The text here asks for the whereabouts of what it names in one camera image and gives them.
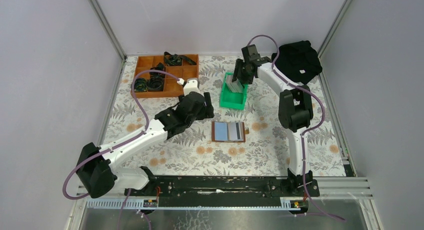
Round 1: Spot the black cloth bundle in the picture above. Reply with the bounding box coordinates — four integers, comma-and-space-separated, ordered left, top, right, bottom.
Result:
271, 41, 323, 84

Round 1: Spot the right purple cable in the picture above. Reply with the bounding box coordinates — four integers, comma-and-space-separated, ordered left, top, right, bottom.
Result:
246, 34, 347, 222

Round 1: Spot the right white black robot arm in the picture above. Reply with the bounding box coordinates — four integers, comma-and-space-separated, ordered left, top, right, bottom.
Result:
233, 45, 314, 196

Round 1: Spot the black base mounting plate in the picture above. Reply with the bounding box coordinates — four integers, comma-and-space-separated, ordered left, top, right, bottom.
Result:
130, 175, 306, 197

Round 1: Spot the rolled belt top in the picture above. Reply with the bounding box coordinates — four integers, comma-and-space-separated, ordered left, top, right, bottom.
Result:
163, 52, 197, 66

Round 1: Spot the green plastic bin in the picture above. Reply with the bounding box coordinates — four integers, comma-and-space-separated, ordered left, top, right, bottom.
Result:
219, 72, 248, 110

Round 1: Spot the wooden compartment tray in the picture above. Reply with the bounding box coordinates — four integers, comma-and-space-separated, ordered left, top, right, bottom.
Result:
133, 54, 199, 98

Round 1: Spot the rolled belt lower right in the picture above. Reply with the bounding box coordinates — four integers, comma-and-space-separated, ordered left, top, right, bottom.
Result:
147, 76, 165, 92

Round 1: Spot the brown leather card holder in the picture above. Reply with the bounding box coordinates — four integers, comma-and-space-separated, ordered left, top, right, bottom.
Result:
211, 121, 246, 143

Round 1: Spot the rolled belt middle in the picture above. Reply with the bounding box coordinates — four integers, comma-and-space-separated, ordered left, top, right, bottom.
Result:
149, 63, 166, 78

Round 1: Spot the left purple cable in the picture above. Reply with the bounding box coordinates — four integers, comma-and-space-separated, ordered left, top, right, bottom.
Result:
62, 69, 186, 230

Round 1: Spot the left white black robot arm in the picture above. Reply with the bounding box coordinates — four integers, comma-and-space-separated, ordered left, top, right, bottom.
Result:
75, 78, 214, 198

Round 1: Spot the rolled belt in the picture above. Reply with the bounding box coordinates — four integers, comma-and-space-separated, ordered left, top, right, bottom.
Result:
163, 52, 197, 66
147, 76, 165, 92
149, 63, 166, 78
132, 78, 149, 92

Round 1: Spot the rolled belt lower left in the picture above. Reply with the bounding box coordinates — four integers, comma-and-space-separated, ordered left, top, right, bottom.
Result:
132, 78, 149, 92

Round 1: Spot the floral patterned table mat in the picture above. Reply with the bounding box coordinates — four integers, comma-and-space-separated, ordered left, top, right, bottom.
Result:
104, 56, 346, 176

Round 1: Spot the stack of credit cards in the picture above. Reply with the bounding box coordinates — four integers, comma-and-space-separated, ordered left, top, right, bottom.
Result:
225, 75, 244, 93

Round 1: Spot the purple cable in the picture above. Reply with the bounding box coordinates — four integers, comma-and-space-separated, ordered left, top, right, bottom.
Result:
246, 34, 347, 222
62, 69, 186, 230

